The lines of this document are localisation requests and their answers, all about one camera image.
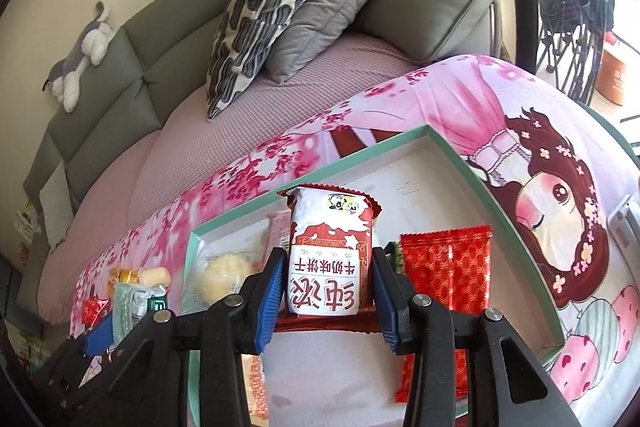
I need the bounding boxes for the white box with teal rim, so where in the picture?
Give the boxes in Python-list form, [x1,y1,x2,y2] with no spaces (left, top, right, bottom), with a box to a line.
[186,124,569,427]

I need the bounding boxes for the clear yellow pastry packet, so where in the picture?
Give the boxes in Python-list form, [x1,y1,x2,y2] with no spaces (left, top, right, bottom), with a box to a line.
[107,267,172,293]

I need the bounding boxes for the grey-green sofa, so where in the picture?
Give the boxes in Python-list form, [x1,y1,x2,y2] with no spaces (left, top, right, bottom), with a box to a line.
[17,0,502,323]

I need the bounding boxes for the black and cream patterned pillow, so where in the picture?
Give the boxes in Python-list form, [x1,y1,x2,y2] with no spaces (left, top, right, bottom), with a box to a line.
[206,0,321,120]

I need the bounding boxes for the red and white biscuit packet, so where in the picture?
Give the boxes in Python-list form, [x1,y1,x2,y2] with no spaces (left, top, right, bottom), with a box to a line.
[276,185,383,334]

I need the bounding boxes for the clear packet with pale pastry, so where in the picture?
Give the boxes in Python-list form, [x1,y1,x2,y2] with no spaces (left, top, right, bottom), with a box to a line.
[180,244,268,315]

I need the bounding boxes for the pink checked sofa cover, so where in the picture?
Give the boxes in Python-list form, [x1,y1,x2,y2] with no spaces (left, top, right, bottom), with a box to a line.
[37,32,426,325]

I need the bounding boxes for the pink cartoon printed blanket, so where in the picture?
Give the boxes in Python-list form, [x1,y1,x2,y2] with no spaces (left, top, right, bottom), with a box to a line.
[67,53,640,427]

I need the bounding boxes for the grey white plush dog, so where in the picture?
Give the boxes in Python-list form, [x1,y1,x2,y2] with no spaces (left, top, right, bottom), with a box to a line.
[42,2,113,114]

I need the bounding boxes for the light grey pillow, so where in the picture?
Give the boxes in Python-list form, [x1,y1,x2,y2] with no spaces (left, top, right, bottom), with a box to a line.
[39,162,76,253]

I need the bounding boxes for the large red patterned snack packet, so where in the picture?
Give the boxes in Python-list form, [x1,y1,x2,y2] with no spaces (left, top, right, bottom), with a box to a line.
[394,225,493,404]

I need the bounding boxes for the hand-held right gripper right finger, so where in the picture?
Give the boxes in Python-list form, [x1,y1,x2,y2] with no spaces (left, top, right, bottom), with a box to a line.
[371,246,583,427]

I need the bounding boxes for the pale green snack packet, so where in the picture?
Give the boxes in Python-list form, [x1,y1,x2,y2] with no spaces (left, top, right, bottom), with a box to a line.
[111,283,151,348]

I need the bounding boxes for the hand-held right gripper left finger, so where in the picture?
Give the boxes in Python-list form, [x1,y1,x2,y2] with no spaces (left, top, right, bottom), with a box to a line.
[75,247,286,427]

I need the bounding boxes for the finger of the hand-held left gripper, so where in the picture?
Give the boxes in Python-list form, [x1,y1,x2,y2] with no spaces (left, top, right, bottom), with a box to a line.
[30,310,121,413]

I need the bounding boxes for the orange bucket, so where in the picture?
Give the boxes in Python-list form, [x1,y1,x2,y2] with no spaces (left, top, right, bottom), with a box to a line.
[597,42,632,106]

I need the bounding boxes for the small red snack packet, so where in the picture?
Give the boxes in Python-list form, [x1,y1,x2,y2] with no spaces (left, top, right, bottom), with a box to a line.
[80,297,113,328]

